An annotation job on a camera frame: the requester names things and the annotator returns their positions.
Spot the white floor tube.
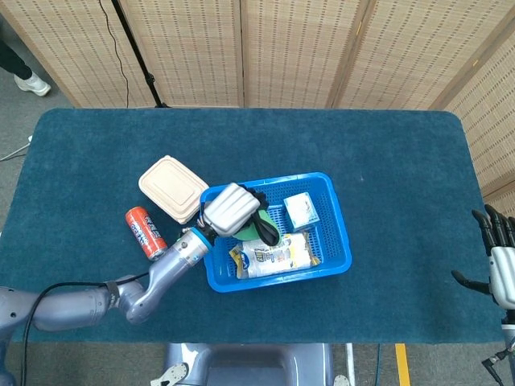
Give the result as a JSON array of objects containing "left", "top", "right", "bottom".
[{"left": 345, "top": 343, "right": 357, "bottom": 386}]

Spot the white floor cable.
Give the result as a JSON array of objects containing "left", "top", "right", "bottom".
[{"left": 0, "top": 135, "right": 34, "bottom": 162}]

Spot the thin black hanging cable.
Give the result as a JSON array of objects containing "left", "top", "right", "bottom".
[{"left": 98, "top": 0, "right": 130, "bottom": 108}]

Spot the red soda can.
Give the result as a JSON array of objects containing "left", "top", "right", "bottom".
[{"left": 125, "top": 206, "right": 168, "bottom": 262}]

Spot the teal table mat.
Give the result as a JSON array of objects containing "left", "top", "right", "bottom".
[{"left": 0, "top": 107, "right": 510, "bottom": 345}]

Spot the white sneaker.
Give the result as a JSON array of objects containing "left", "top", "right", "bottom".
[{"left": 14, "top": 73, "right": 52, "bottom": 97}]

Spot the blue plastic basket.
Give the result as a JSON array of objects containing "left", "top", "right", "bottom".
[{"left": 200, "top": 171, "right": 353, "bottom": 293}]

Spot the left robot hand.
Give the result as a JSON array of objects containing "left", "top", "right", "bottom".
[{"left": 199, "top": 183, "right": 270, "bottom": 239}]

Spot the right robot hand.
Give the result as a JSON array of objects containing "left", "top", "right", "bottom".
[{"left": 451, "top": 203, "right": 515, "bottom": 310}]

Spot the beige lidded food container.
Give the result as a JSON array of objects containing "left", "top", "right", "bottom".
[{"left": 138, "top": 154, "right": 210, "bottom": 225}]

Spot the bamboo screen panel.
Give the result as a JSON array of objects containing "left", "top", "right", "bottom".
[
  {"left": 442, "top": 23, "right": 515, "bottom": 226},
  {"left": 0, "top": 0, "right": 134, "bottom": 109},
  {"left": 333, "top": 0, "right": 515, "bottom": 110},
  {"left": 120, "top": 0, "right": 245, "bottom": 109},
  {"left": 241, "top": 0, "right": 371, "bottom": 109}
]

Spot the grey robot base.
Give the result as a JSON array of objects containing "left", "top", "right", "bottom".
[{"left": 150, "top": 343, "right": 351, "bottom": 386}]

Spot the yellow floor tape strip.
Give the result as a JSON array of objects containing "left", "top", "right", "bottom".
[{"left": 394, "top": 343, "right": 411, "bottom": 386}]

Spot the black tripod pole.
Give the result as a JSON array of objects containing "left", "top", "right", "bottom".
[{"left": 110, "top": 0, "right": 170, "bottom": 109}]

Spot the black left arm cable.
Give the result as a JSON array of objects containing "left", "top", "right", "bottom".
[{"left": 22, "top": 271, "right": 150, "bottom": 386}]

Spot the white yellow snack packet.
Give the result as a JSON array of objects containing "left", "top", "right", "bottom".
[{"left": 228, "top": 232, "right": 322, "bottom": 280}]

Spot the green and grey cloth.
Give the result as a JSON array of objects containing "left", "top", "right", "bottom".
[{"left": 233, "top": 204, "right": 282, "bottom": 246}]

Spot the light blue speaker box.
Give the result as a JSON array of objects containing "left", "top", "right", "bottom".
[{"left": 282, "top": 191, "right": 321, "bottom": 232}]

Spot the dark trouser leg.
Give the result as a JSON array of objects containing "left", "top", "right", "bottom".
[{"left": 0, "top": 38, "right": 33, "bottom": 80}]

